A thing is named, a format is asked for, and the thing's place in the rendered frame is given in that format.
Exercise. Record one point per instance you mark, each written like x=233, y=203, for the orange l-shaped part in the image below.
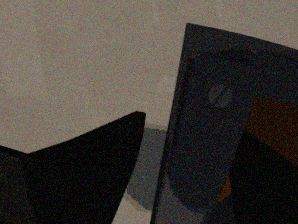
x=274, y=123

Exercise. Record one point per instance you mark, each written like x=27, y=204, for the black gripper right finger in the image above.
x=264, y=184

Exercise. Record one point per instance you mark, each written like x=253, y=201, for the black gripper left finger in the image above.
x=80, y=181

